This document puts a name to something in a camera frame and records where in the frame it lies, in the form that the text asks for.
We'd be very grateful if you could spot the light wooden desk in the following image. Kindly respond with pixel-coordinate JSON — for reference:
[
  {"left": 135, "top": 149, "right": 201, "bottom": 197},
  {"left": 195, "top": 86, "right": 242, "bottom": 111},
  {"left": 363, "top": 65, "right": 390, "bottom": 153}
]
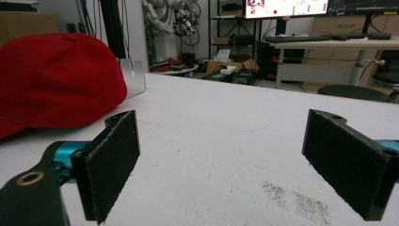
[{"left": 269, "top": 37, "right": 399, "bottom": 89}]

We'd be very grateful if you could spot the black keyboard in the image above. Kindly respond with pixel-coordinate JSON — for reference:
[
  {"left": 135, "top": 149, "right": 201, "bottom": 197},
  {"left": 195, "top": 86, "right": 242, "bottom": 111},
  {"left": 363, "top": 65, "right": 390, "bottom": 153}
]
[{"left": 263, "top": 31, "right": 392, "bottom": 44}]

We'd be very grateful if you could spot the brown cardboard box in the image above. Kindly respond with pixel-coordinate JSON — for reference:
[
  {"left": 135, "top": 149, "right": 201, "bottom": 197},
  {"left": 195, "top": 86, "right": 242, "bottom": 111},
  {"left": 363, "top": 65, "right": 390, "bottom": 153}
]
[{"left": 0, "top": 10, "right": 60, "bottom": 46}]

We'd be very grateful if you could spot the open cardboard box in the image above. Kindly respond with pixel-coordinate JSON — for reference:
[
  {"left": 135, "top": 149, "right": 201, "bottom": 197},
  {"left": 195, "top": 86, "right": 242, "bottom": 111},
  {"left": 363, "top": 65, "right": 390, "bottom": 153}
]
[{"left": 205, "top": 56, "right": 261, "bottom": 75}]

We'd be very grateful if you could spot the black metal shelf rack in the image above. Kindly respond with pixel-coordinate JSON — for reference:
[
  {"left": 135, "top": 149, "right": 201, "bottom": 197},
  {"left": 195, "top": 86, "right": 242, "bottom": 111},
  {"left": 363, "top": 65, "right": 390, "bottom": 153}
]
[{"left": 207, "top": 0, "right": 263, "bottom": 60}]

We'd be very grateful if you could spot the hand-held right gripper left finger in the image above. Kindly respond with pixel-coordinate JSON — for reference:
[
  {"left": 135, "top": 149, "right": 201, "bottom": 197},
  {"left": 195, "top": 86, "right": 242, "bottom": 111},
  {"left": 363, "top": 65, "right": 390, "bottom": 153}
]
[{"left": 70, "top": 109, "right": 141, "bottom": 226}]

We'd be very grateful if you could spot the red baseball cap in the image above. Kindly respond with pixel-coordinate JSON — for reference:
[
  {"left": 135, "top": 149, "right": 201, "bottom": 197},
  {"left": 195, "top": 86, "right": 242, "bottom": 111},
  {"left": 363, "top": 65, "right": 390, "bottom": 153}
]
[{"left": 0, "top": 32, "right": 128, "bottom": 140}]

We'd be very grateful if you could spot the black office chair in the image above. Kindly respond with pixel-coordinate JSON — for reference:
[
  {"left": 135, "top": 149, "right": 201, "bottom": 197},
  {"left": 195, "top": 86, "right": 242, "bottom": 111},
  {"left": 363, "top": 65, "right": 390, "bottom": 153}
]
[{"left": 317, "top": 84, "right": 399, "bottom": 104}]

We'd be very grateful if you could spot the small round table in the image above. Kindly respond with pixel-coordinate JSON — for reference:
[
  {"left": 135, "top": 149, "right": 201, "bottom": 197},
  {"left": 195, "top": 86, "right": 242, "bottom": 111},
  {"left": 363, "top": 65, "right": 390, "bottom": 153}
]
[{"left": 150, "top": 63, "right": 200, "bottom": 78}]

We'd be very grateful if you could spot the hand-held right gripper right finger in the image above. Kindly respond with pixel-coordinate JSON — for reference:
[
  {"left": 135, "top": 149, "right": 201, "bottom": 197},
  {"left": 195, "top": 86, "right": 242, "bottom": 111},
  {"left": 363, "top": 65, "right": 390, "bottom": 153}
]
[{"left": 301, "top": 108, "right": 399, "bottom": 222}]

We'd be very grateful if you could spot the dark computer monitor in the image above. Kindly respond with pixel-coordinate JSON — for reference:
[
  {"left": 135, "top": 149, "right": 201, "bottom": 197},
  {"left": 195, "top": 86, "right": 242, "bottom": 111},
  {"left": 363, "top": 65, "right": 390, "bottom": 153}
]
[{"left": 327, "top": 0, "right": 399, "bottom": 16}]

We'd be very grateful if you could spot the black metal stand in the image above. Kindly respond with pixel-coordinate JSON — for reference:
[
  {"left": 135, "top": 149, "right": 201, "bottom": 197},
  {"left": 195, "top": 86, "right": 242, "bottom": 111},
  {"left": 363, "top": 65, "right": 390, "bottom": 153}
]
[{"left": 99, "top": 0, "right": 128, "bottom": 59}]

